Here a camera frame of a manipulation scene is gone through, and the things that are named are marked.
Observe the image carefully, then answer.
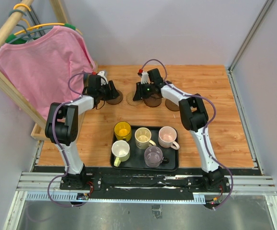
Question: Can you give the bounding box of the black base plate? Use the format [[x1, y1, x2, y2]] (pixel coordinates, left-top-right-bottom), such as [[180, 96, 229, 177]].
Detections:
[[72, 167, 230, 200]]

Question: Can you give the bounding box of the purple mug black handle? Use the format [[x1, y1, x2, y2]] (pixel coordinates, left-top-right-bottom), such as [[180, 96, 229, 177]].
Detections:
[[144, 146, 169, 168]]

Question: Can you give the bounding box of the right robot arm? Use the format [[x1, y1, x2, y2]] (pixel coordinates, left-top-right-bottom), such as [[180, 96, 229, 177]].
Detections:
[[133, 69, 233, 192]]

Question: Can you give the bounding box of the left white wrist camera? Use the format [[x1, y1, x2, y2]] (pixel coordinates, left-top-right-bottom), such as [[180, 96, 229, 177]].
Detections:
[[96, 70, 108, 86]]

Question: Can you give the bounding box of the grey hanger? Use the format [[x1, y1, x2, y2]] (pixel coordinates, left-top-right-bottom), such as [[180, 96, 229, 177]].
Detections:
[[5, 3, 53, 44]]

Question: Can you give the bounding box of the purple cable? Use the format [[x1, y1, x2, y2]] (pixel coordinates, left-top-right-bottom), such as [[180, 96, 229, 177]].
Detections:
[[142, 58, 234, 211], [46, 71, 96, 207]]

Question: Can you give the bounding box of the pink t-shirt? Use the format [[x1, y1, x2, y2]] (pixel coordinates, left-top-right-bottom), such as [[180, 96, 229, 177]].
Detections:
[[0, 26, 94, 119]]

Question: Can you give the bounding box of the black serving tray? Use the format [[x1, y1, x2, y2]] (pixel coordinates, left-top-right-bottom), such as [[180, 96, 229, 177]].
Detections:
[[110, 125, 179, 172]]

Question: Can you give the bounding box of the wooden clothes rack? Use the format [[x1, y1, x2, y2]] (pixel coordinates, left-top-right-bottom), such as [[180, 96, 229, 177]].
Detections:
[[0, 0, 97, 128]]

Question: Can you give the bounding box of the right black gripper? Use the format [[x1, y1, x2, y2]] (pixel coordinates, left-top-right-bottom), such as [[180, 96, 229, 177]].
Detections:
[[133, 82, 155, 102]]

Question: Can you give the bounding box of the white mug yellow handle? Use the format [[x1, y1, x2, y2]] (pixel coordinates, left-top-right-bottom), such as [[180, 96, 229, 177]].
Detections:
[[111, 140, 130, 167]]

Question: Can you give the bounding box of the yellow green hanger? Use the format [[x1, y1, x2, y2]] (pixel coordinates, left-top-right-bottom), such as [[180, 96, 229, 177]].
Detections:
[[13, 0, 83, 44]]

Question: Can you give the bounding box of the cream mug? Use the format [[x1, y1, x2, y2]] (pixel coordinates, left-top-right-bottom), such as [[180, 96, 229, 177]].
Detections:
[[134, 127, 156, 150]]

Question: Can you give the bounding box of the aluminium corner post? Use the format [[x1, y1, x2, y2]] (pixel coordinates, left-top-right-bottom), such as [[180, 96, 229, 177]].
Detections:
[[230, 0, 277, 70]]

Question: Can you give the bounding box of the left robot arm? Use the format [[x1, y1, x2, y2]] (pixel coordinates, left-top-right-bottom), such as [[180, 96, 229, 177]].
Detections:
[[45, 70, 120, 190]]

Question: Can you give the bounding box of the pink mug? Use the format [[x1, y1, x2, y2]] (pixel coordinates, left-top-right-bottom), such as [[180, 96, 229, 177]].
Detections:
[[158, 126, 180, 150]]

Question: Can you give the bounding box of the brown coaster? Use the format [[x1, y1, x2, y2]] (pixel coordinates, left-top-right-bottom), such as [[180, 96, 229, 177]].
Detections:
[[143, 97, 162, 107], [106, 90, 123, 105], [165, 99, 179, 112]]

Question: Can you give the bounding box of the woven rattan coaster back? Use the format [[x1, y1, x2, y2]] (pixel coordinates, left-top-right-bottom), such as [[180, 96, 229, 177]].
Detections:
[[126, 91, 144, 106]]

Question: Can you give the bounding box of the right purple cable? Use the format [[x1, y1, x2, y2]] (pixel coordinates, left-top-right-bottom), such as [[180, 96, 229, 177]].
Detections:
[[142, 58, 234, 211]]

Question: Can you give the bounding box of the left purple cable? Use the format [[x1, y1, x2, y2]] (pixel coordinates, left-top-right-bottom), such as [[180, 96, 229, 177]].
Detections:
[[46, 71, 96, 207]]

